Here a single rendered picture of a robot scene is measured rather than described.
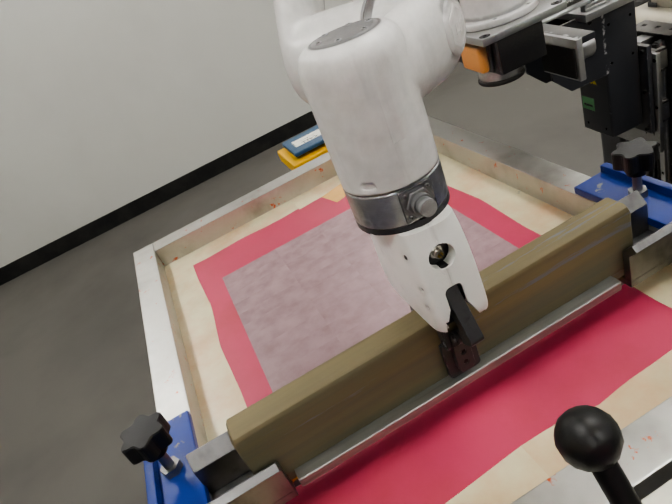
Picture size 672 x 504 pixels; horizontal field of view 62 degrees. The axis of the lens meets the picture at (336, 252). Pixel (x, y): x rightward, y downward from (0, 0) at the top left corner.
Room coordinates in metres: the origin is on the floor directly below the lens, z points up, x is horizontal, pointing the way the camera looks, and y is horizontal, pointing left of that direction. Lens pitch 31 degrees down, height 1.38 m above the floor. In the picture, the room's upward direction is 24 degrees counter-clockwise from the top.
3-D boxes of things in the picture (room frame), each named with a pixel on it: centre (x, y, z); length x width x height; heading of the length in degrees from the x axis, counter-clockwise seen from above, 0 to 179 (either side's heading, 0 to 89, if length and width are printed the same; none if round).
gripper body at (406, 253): (0.38, -0.06, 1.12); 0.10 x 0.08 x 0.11; 10
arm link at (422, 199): (0.37, -0.06, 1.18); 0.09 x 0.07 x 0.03; 10
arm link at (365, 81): (0.40, -0.09, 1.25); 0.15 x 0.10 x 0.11; 147
